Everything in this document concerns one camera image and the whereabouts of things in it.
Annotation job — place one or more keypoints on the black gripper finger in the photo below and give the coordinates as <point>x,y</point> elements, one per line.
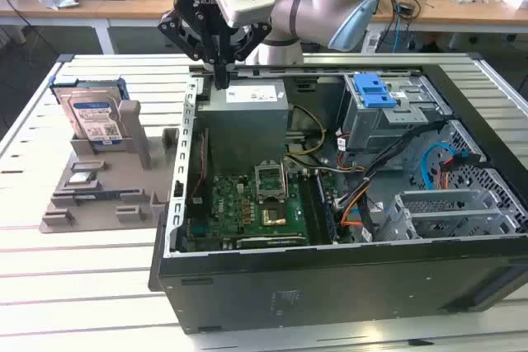
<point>251,38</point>
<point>177,30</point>

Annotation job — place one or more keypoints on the hard disk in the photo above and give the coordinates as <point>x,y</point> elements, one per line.
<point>90,113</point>

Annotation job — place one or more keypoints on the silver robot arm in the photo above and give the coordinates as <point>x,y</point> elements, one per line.
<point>317,10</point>

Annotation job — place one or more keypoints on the metal disk bay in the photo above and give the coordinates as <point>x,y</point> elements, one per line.
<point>449,203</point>

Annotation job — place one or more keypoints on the grey power supply unit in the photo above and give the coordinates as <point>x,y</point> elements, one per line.
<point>243,133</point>

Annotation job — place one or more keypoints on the blue plastic drive carrier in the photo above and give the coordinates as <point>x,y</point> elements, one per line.
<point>373,92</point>

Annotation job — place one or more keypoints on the metal drive cage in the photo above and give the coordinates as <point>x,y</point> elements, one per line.
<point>371,129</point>

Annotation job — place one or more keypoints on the green motherboard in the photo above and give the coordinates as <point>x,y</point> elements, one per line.
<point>231,203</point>

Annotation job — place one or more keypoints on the grey parts rack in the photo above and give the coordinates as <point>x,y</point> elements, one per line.
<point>107,187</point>

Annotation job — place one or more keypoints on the silver CPU chip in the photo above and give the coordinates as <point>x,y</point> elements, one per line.
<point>80,179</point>

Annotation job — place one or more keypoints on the CPU socket gold contacts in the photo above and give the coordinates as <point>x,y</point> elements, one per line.
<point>275,215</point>

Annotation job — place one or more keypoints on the black RAM slot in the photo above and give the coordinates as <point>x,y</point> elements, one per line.
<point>308,212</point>

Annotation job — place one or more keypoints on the black expansion slot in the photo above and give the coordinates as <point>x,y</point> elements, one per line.
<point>264,242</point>

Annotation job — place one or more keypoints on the black open PC case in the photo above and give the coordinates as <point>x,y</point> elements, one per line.
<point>330,286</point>

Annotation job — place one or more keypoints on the wooden desk white frame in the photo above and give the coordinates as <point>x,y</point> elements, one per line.
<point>453,14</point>
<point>123,6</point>

